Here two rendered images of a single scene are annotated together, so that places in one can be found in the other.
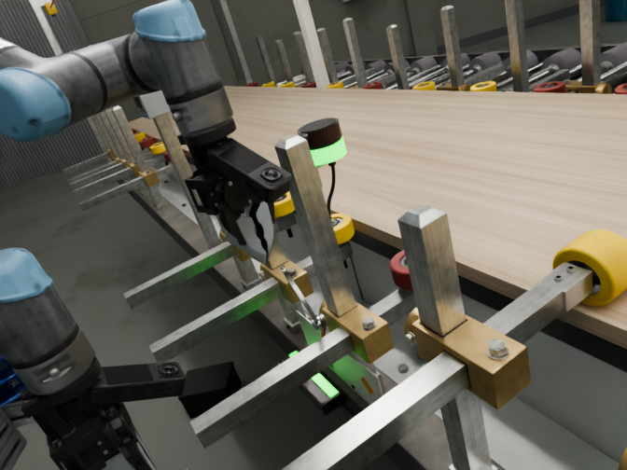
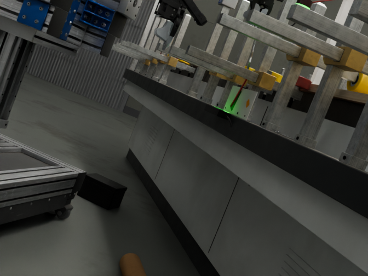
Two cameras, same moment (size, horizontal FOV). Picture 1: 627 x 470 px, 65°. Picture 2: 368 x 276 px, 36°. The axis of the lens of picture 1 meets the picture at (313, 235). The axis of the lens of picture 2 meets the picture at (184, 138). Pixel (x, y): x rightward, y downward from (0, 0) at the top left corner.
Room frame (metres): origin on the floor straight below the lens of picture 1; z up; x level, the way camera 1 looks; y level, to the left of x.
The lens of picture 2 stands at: (-1.35, -0.10, 0.72)
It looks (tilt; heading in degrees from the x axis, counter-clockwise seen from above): 5 degrees down; 7
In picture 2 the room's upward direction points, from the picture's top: 22 degrees clockwise
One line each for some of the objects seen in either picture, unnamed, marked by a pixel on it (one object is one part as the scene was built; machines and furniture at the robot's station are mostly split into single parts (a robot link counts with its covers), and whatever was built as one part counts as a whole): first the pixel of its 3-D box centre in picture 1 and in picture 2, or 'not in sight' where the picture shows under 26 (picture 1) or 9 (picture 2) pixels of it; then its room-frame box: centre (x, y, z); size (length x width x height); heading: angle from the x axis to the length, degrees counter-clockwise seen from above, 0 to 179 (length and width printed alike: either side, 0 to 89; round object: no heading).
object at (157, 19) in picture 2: (104, 137); (147, 46); (2.95, 0.98, 0.91); 0.03 x 0.03 x 0.48; 23
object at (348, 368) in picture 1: (338, 362); (239, 101); (0.68, 0.03, 0.75); 0.26 x 0.01 x 0.10; 23
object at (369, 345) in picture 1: (355, 324); (260, 80); (0.64, -0.02, 0.84); 0.13 x 0.06 x 0.05; 23
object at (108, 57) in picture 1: (111, 73); not in sight; (0.70, 0.19, 1.30); 0.11 x 0.11 x 0.08; 61
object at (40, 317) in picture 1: (15, 306); not in sight; (0.47, 0.32, 1.12); 0.09 x 0.08 x 0.11; 115
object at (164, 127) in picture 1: (191, 190); (208, 51); (1.36, 0.29, 0.92); 0.05 x 0.04 x 0.45; 23
